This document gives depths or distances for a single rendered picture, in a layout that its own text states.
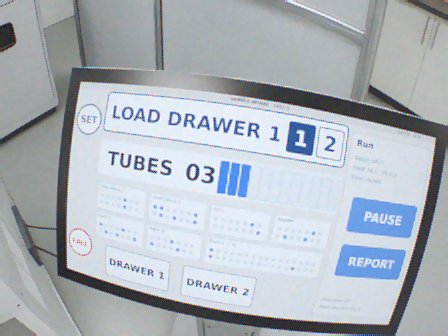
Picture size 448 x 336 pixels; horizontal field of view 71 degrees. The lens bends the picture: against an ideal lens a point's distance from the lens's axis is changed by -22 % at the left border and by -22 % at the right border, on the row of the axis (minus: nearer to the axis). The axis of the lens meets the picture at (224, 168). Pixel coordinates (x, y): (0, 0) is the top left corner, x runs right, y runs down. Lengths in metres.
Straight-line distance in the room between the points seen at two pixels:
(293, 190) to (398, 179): 0.14
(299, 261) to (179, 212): 0.16
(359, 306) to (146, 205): 0.31
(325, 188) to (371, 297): 0.17
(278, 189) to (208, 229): 0.09
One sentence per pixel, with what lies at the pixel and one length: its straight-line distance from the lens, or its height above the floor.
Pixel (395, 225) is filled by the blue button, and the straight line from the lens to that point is 0.49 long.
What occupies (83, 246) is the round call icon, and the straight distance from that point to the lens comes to 0.54.
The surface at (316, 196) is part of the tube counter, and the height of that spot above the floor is 1.11.
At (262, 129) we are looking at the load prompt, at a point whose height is 1.16.
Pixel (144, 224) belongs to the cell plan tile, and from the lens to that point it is 0.49.
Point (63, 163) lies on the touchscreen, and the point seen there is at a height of 1.10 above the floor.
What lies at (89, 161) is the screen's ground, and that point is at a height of 1.10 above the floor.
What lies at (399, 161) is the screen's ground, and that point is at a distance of 0.48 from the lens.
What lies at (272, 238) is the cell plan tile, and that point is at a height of 1.06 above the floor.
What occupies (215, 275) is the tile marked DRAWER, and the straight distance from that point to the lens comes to 0.49.
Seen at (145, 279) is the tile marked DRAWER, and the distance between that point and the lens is 0.52.
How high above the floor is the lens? 1.45
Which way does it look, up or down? 46 degrees down
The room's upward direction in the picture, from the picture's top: 3 degrees clockwise
